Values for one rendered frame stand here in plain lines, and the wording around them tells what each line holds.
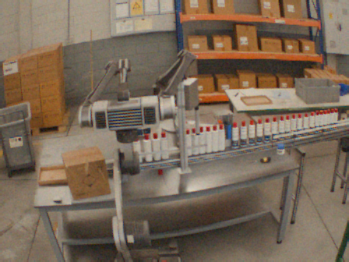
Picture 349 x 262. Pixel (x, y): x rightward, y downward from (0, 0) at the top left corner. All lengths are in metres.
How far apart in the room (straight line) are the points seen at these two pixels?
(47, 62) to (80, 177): 3.67
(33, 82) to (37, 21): 1.80
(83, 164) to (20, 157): 2.56
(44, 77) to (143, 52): 2.18
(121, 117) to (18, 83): 4.12
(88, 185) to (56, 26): 5.17
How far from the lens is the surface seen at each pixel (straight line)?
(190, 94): 2.96
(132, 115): 2.49
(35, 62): 6.29
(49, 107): 6.44
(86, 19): 7.53
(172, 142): 3.54
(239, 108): 4.49
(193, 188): 2.95
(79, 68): 7.70
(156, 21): 7.33
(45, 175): 3.33
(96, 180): 2.84
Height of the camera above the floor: 2.29
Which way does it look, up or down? 22 degrees down
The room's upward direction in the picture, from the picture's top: 4 degrees counter-clockwise
